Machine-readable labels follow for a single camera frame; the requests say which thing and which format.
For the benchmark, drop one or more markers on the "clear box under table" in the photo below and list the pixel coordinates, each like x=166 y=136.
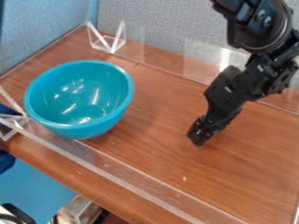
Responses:
x=79 y=211

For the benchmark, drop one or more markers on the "black object bottom left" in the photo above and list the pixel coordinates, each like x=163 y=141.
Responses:
x=11 y=215

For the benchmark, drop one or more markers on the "clear acrylic barrier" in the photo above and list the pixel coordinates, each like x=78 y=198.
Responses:
x=201 y=64
x=133 y=180

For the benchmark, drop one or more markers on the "clear acrylic front barrier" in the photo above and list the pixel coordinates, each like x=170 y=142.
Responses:
x=133 y=180

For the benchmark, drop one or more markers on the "clear acrylic left bracket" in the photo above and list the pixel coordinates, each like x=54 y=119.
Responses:
x=13 y=116

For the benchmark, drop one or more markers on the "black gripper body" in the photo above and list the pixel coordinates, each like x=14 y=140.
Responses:
x=232 y=108

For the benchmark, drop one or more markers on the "clear acrylic corner bracket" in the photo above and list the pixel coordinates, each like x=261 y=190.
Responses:
x=107 y=43

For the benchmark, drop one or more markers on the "blue plastic bowl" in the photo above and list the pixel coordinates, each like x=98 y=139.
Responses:
x=79 y=98

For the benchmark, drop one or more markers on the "clear acrylic back barrier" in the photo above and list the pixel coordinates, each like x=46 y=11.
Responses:
x=201 y=64

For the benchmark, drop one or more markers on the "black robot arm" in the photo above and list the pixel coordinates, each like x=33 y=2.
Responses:
x=261 y=28

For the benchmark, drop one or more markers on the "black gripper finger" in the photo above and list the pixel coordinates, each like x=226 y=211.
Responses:
x=222 y=121
x=202 y=130

